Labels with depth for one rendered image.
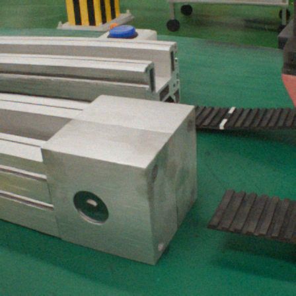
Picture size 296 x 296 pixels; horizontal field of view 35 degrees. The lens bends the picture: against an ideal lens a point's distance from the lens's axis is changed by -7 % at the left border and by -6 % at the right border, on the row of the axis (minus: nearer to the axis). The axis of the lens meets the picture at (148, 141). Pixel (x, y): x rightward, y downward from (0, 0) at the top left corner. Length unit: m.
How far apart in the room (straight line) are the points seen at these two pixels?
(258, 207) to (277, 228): 0.03
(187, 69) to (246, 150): 0.25
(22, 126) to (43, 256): 0.14
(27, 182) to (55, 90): 0.22
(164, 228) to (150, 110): 0.10
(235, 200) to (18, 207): 0.19
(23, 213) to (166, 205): 0.13
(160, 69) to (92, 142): 0.25
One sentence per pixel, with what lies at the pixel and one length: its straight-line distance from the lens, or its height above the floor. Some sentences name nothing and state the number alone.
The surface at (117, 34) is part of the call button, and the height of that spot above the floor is 0.85.
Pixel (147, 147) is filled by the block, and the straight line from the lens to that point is 0.35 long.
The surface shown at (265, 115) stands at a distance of 0.56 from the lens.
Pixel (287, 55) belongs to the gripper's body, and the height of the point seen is 0.90.
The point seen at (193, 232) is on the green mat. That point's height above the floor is 0.78.
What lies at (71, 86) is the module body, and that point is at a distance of 0.58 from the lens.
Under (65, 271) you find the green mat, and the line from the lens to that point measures 0.40.
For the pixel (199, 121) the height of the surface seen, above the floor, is 0.79.
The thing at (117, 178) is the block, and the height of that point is 0.86.
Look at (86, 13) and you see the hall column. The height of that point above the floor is 0.15.
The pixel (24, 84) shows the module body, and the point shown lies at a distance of 0.63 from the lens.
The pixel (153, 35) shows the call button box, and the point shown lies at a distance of 0.74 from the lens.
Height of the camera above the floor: 1.05
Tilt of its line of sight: 29 degrees down
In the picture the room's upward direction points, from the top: 5 degrees counter-clockwise
